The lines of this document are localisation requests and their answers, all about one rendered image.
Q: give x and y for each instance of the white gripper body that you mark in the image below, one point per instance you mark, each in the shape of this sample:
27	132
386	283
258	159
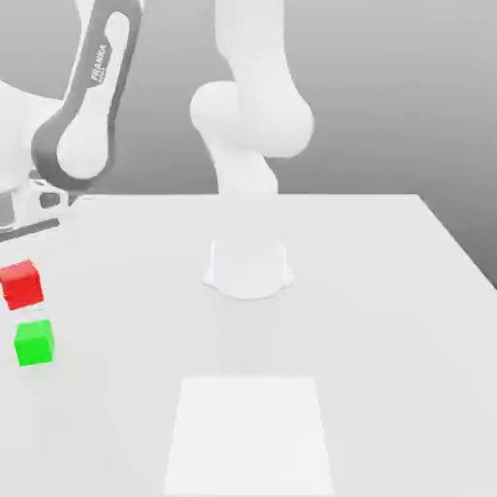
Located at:
27	230

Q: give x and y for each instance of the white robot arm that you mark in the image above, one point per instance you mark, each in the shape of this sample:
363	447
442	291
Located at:
256	116

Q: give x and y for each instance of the small red cube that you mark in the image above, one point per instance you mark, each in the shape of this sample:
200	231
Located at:
21	288

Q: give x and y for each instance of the small green cube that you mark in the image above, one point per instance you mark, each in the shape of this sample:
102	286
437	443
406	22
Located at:
34	344

